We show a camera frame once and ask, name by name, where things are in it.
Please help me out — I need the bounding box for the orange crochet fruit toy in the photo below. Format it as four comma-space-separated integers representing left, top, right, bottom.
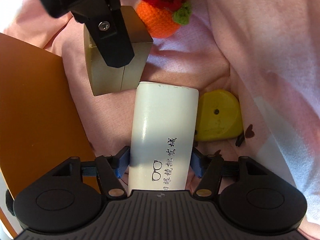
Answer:
136, 0, 192, 38

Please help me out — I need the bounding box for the yellow plastic tape measure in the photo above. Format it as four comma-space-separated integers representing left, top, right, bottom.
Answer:
195, 89, 244, 142

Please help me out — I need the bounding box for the small tan cardboard box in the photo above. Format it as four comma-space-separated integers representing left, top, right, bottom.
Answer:
84, 6, 153, 96

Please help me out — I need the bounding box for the white glasses case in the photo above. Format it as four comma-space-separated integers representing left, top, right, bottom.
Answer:
128, 82, 199, 191

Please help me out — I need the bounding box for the orange white cardboard box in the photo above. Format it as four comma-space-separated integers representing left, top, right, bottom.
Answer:
0, 32, 101, 238

